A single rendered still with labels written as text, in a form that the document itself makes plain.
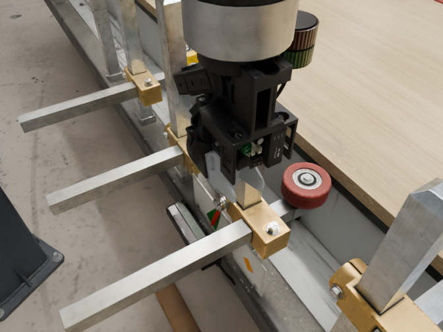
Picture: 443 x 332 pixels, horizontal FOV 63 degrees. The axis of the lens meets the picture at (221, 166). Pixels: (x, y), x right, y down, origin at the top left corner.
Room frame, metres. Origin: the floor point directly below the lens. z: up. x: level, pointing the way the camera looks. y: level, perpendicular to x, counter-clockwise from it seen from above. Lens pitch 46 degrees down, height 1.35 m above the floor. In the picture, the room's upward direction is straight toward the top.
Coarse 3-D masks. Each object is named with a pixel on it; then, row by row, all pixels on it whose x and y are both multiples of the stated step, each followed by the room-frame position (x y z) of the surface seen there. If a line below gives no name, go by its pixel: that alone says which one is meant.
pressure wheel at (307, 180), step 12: (288, 168) 0.43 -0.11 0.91; (300, 168) 0.43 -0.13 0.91; (312, 168) 0.43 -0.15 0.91; (288, 180) 0.40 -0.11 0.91; (300, 180) 0.40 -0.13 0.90; (312, 180) 0.40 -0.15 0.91; (324, 180) 0.40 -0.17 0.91; (288, 192) 0.38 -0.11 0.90; (300, 192) 0.37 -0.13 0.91; (312, 192) 0.37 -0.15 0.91; (324, 192) 0.38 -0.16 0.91; (300, 204) 0.37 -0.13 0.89; (312, 204) 0.37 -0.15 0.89; (300, 216) 0.40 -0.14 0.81
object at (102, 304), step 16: (272, 208) 0.38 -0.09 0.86; (288, 208) 0.38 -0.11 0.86; (240, 224) 0.35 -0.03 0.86; (208, 240) 0.32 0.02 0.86; (224, 240) 0.32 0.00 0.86; (240, 240) 0.32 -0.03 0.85; (176, 256) 0.29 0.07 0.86; (192, 256) 0.29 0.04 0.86; (208, 256) 0.29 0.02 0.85; (144, 272) 0.26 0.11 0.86; (160, 272) 0.26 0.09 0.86; (176, 272) 0.26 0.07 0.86; (192, 272) 0.28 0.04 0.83; (112, 288) 0.24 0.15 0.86; (128, 288) 0.24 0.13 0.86; (144, 288) 0.24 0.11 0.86; (160, 288) 0.25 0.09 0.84; (80, 304) 0.21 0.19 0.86; (96, 304) 0.21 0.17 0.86; (112, 304) 0.21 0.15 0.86; (128, 304) 0.22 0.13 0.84; (64, 320) 0.19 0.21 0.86; (80, 320) 0.19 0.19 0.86; (96, 320) 0.20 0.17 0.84
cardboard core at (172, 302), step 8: (168, 288) 0.61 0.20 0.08; (176, 288) 0.62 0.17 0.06; (160, 296) 0.59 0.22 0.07; (168, 296) 0.58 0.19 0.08; (176, 296) 0.58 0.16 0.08; (168, 304) 0.55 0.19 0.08; (176, 304) 0.55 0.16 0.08; (184, 304) 0.56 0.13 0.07; (168, 312) 0.53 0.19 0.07; (176, 312) 0.52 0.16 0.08; (184, 312) 0.53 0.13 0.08; (176, 320) 0.50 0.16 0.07; (184, 320) 0.50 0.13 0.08; (192, 320) 0.50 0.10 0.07; (176, 328) 0.48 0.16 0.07; (184, 328) 0.47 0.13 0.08; (192, 328) 0.47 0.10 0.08
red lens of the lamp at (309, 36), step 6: (318, 24) 0.41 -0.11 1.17; (300, 30) 0.39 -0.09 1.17; (306, 30) 0.39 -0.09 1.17; (312, 30) 0.39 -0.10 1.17; (294, 36) 0.39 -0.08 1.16; (300, 36) 0.39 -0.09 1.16; (306, 36) 0.39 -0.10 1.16; (312, 36) 0.40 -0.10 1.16; (294, 42) 0.39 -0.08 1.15; (300, 42) 0.39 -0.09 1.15; (306, 42) 0.39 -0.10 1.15; (312, 42) 0.40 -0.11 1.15; (288, 48) 0.39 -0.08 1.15; (294, 48) 0.39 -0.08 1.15; (300, 48) 0.39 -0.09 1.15; (306, 48) 0.39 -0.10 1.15
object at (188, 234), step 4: (168, 208) 0.50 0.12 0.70; (172, 208) 0.50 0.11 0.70; (176, 208) 0.50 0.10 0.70; (172, 212) 0.49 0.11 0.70; (176, 212) 0.49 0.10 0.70; (176, 216) 0.48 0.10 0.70; (180, 216) 0.48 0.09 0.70; (176, 220) 0.47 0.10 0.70; (180, 220) 0.47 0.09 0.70; (184, 220) 0.47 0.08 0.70; (180, 224) 0.46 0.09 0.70; (184, 224) 0.46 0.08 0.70; (180, 228) 0.45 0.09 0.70; (184, 228) 0.45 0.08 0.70; (188, 228) 0.45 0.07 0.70; (184, 232) 0.44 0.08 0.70; (188, 232) 0.44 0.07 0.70; (188, 236) 0.43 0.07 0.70; (192, 236) 0.43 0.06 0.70; (188, 240) 0.42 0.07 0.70; (192, 240) 0.42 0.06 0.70; (196, 240) 0.42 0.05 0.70
